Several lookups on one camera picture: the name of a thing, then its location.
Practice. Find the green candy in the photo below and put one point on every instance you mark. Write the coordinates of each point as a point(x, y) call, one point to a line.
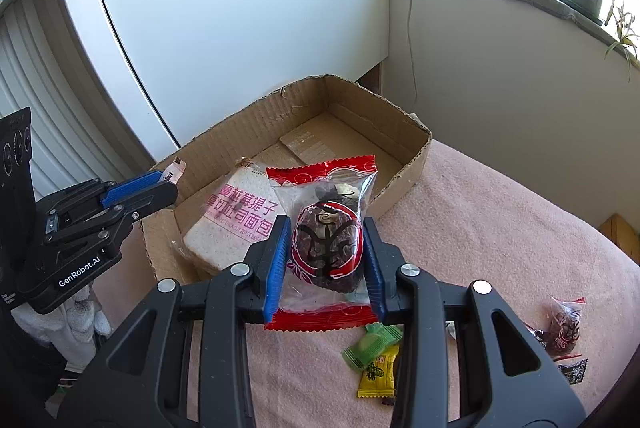
point(367, 348)

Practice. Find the wooden furniture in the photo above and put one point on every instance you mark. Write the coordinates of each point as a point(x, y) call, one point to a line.
point(622, 233)

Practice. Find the black patterned snack packet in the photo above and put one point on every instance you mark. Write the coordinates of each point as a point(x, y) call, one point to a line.
point(572, 369)

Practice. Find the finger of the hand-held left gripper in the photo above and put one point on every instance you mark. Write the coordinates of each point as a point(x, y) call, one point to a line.
point(132, 187)
point(150, 200)

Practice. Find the person's left hand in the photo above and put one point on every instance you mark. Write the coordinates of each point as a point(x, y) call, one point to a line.
point(75, 328)

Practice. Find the cardboard box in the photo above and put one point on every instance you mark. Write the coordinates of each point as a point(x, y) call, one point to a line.
point(320, 128)

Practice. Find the red-edged dark snack packet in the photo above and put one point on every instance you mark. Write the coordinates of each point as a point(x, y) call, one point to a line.
point(565, 323)
point(325, 233)

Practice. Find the sliced bread packet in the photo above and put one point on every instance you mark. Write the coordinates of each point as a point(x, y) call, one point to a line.
point(225, 228)

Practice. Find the person's left forearm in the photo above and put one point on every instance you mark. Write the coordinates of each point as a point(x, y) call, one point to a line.
point(25, 368)

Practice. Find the small drooping plant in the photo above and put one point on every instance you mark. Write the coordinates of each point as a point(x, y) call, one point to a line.
point(622, 33)

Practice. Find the yellow candy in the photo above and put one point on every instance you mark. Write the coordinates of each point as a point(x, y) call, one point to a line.
point(377, 378)

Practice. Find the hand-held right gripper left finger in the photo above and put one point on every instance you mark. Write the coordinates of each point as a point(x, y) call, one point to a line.
point(277, 268)

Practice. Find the white ribbed shutter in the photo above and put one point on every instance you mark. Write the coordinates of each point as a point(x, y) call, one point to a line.
point(60, 73)

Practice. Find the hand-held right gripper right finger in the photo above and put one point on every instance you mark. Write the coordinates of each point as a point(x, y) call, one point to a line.
point(374, 268)

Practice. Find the white refrigerator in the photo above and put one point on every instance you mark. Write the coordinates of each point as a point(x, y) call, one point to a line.
point(225, 8)

